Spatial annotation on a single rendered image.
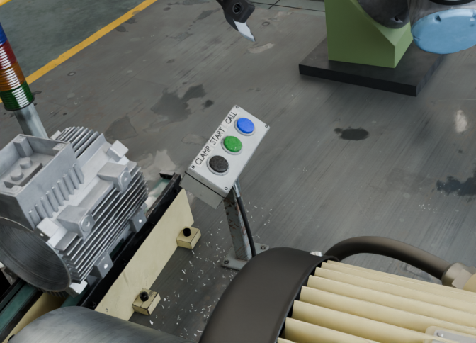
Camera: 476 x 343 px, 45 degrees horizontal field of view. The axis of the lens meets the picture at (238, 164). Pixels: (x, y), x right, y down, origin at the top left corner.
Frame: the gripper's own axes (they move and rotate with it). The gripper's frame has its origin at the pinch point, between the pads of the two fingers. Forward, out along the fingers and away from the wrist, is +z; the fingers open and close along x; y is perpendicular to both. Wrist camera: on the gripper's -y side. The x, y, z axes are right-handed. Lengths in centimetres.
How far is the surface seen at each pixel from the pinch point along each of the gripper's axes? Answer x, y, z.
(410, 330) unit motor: -18, -98, -45
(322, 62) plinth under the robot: 7.0, 9.2, 25.7
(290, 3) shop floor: 51, 218, 140
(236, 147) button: 7.7, -45.1, -19.8
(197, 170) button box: 11, -49, -26
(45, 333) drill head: 16, -77, -48
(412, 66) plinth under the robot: -7.1, -4.0, 38.0
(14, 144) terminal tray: 25, -39, -48
